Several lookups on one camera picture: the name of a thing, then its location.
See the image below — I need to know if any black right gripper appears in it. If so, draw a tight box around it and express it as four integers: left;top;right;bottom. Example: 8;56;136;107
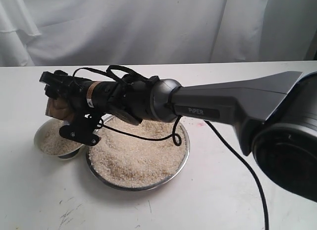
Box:
39;70;92;114

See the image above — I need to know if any brown wooden cup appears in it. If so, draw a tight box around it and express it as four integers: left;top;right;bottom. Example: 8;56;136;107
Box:
45;97;74;123

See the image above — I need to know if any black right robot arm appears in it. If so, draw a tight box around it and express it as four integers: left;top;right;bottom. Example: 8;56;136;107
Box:
40;65;317;201

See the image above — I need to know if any white ceramic bowl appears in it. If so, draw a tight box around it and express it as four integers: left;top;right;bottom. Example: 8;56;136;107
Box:
34;119;84;160

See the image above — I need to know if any rice in white bowl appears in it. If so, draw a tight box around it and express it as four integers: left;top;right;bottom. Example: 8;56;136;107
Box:
40;120;82;156

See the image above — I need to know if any rice heap in tray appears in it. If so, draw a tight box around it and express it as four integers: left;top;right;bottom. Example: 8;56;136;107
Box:
88;116;187;186

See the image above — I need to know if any white backdrop curtain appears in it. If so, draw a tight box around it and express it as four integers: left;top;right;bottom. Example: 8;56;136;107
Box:
0;0;317;66

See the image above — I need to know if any round metal tray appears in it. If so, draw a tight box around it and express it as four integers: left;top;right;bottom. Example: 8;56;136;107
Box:
86;115;191;192

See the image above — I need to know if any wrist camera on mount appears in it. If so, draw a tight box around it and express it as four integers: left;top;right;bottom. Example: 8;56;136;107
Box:
59;113;103;146

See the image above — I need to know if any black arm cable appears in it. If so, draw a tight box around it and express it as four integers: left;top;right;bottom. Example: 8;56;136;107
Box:
73;64;269;230

